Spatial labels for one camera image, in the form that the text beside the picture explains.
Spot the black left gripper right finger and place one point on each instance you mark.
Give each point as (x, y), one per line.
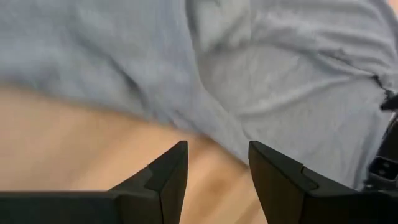
(311, 205)

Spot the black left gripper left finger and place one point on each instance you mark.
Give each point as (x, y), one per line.
(93, 208)

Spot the grey garment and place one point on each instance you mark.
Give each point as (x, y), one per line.
(280, 93)

